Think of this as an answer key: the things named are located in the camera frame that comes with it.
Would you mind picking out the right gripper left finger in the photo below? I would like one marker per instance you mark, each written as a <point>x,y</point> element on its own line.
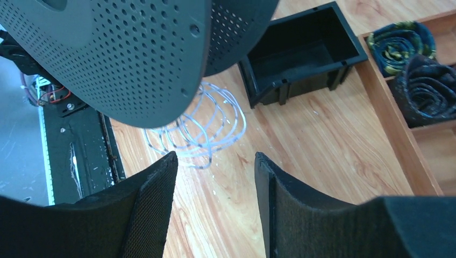
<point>128,219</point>

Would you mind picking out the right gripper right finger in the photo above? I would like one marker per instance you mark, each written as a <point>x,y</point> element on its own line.
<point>300,221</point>

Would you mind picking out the black cable spool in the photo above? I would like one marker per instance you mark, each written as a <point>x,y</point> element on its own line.
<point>138,62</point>

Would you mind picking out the wooden compartment tray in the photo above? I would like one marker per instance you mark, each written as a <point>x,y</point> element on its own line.
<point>427,153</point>

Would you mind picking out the black plastic bin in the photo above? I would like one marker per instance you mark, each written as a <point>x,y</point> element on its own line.
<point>301,53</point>

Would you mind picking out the coiled cable black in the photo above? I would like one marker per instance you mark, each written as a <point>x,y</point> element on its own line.
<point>424,91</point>

